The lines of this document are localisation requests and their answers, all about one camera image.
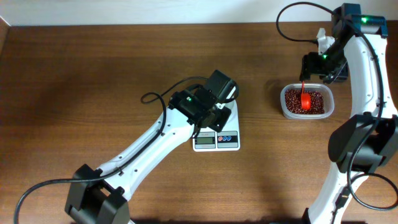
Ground clear plastic bean container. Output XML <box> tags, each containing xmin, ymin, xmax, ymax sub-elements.
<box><xmin>280</xmin><ymin>83</ymin><xmax>335</xmax><ymax>119</ymax></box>

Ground red plastic measuring scoop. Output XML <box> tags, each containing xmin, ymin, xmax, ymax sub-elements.
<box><xmin>300</xmin><ymin>82</ymin><xmax>311</xmax><ymax>110</ymax></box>

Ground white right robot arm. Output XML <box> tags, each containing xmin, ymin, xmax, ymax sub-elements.
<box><xmin>300</xmin><ymin>4</ymin><xmax>397</xmax><ymax>223</ymax></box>

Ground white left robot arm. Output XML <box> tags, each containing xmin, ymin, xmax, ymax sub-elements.
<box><xmin>65</xmin><ymin>85</ymin><xmax>239</xmax><ymax>223</ymax></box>

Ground red beans in container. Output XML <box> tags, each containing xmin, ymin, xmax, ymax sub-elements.
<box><xmin>284</xmin><ymin>89</ymin><xmax>325</xmax><ymax>114</ymax></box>

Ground white digital kitchen scale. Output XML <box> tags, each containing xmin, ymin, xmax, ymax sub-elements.
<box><xmin>192</xmin><ymin>101</ymin><xmax>240</xmax><ymax>152</ymax></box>

